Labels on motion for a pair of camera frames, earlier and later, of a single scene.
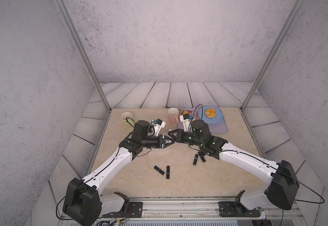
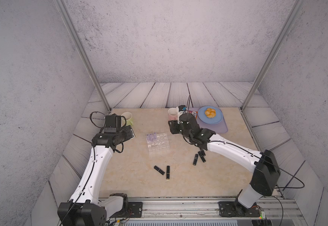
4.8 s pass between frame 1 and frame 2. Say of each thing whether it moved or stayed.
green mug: stayed
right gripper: moved
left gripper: moved
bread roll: stayed
